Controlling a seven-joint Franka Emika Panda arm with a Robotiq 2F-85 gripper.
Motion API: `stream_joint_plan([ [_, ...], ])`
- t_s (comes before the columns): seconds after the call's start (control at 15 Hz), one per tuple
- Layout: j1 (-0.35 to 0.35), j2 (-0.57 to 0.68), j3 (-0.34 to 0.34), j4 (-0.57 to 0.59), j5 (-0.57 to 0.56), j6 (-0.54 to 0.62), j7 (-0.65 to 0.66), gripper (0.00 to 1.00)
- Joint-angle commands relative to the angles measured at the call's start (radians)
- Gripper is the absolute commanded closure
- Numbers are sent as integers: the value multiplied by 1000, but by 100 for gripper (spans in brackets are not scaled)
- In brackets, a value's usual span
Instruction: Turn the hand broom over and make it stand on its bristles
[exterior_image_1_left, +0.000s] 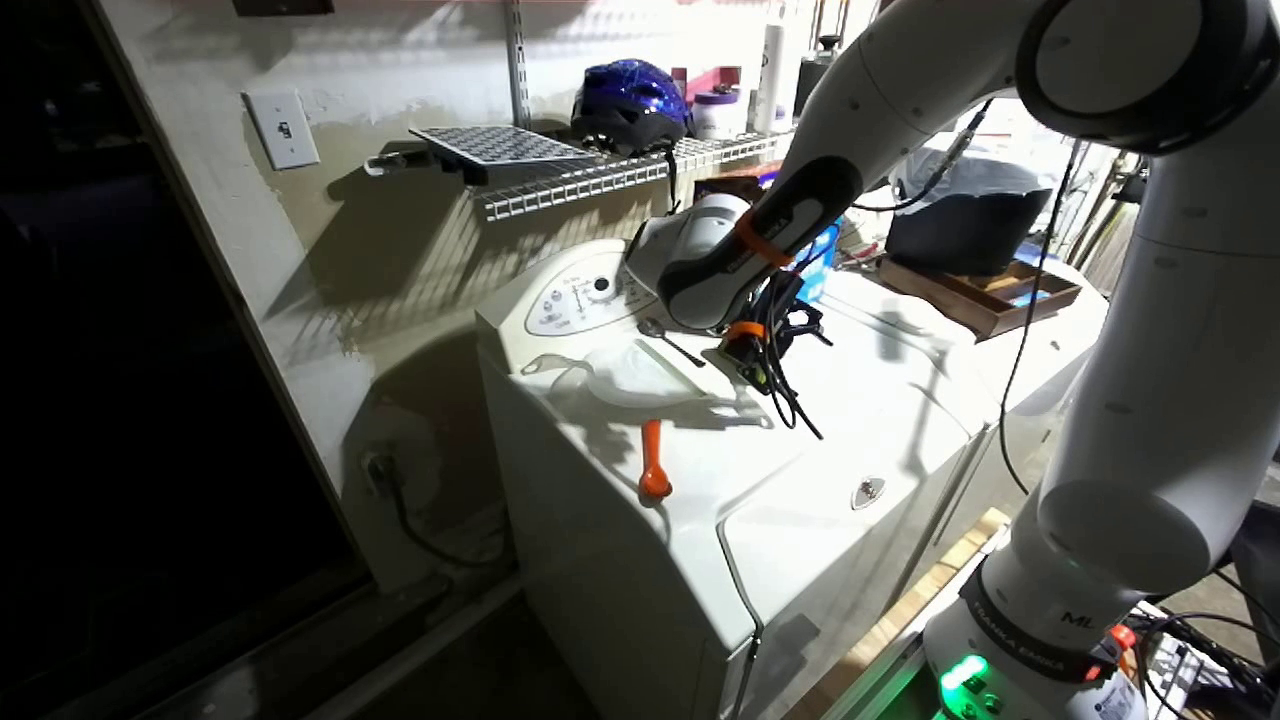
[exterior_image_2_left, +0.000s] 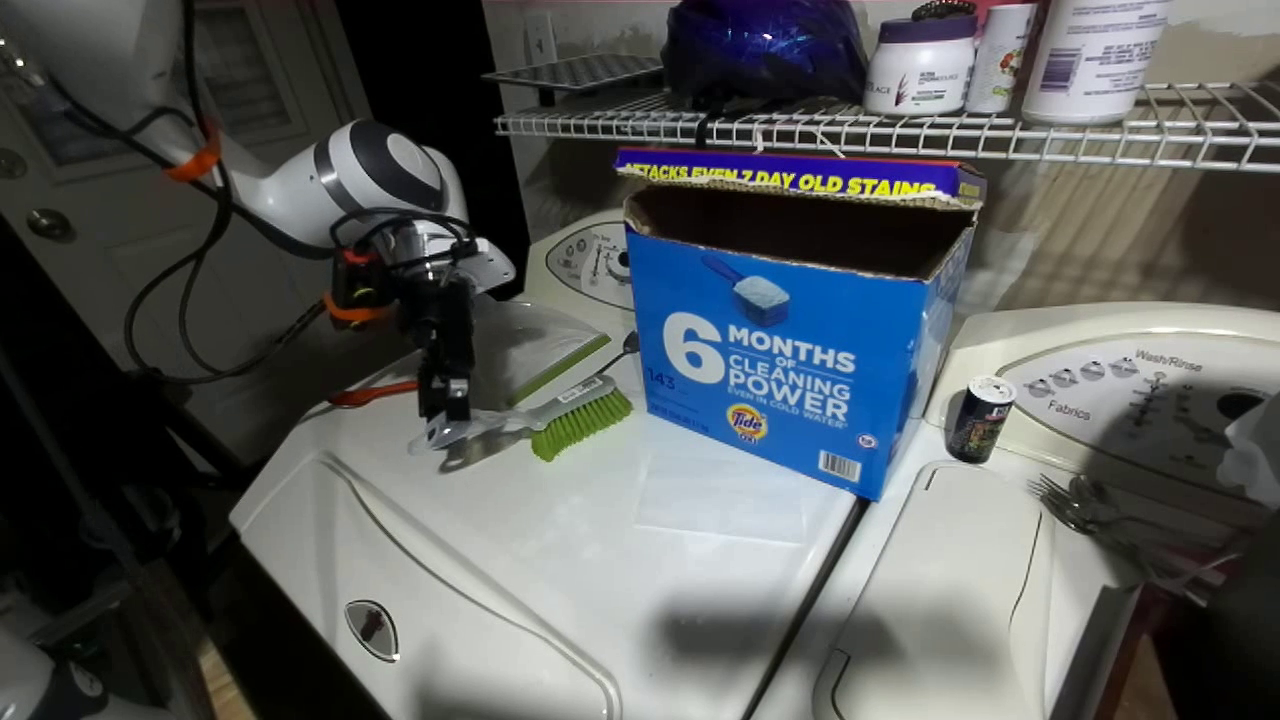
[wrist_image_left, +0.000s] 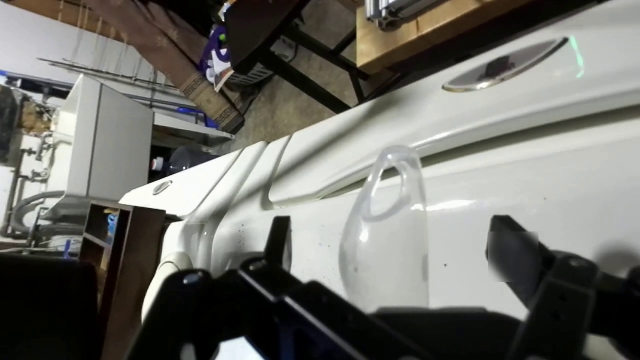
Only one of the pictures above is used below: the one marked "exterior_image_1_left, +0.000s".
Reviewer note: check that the orange cardboard box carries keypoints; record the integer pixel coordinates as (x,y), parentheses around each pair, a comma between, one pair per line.
(722,187)

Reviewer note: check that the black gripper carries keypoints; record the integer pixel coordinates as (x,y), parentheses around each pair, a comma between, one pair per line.
(771,323)

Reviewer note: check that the white wall outlet plate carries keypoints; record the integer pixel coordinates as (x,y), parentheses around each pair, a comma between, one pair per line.
(282,128)

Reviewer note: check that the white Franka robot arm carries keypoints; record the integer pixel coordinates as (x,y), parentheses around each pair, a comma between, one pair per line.
(1174,401)

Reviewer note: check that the brown wooden tray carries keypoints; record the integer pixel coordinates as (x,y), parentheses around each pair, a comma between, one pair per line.
(993,302)

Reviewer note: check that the dark glass sliding door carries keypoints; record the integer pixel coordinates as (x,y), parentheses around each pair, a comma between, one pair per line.
(132,401)

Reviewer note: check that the light wooden plank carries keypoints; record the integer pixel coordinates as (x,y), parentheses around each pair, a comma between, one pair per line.
(932,573)

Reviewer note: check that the green plastic object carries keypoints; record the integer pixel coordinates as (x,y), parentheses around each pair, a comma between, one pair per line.
(967,686)

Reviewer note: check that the blue cardboard box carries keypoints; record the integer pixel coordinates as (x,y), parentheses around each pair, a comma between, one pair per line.
(824,253)

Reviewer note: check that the white washing machine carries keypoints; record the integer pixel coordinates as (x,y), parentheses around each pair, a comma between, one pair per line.
(824,535)

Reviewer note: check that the pink plastic item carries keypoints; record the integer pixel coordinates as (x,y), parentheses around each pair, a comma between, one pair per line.
(716,83)

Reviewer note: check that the black fabric bag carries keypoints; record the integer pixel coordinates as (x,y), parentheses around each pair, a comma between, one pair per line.
(963,222)

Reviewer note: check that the blue bicycle helmet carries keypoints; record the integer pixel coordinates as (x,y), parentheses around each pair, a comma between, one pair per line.
(634,105)

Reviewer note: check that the grey gridded flat panel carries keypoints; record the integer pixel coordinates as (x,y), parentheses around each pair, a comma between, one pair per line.
(504,151)

